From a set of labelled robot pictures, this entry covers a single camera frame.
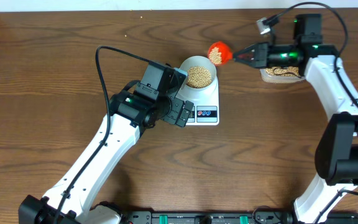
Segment pale grey round bowl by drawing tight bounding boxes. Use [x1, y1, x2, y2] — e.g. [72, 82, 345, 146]
[180, 55, 216, 89]

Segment soybeans in container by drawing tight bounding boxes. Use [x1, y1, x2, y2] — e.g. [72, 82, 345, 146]
[265, 67, 300, 77]

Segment red plastic measuring scoop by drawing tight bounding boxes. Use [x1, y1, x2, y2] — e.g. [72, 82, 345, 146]
[208, 41, 233, 66]

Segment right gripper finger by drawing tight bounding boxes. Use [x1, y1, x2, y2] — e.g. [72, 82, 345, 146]
[232, 45, 254, 57]
[233, 55, 254, 67]

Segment clear plastic container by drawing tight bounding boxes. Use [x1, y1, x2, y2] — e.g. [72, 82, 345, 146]
[260, 68, 305, 84]

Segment soybeans in bowl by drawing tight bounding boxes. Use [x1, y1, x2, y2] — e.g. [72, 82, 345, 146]
[187, 66, 212, 88]

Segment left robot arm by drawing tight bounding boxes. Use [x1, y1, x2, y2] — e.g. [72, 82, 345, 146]
[18, 85, 194, 224]

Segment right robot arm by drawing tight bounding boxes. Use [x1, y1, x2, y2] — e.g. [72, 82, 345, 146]
[232, 14, 358, 223]

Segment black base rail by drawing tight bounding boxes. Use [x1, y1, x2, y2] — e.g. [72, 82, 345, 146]
[116, 210, 358, 224]

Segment white digital kitchen scale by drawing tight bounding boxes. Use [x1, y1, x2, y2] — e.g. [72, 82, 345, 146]
[177, 75, 219, 126]

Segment soybeans in scoop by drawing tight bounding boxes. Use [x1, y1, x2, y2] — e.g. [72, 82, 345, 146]
[208, 47, 223, 65]

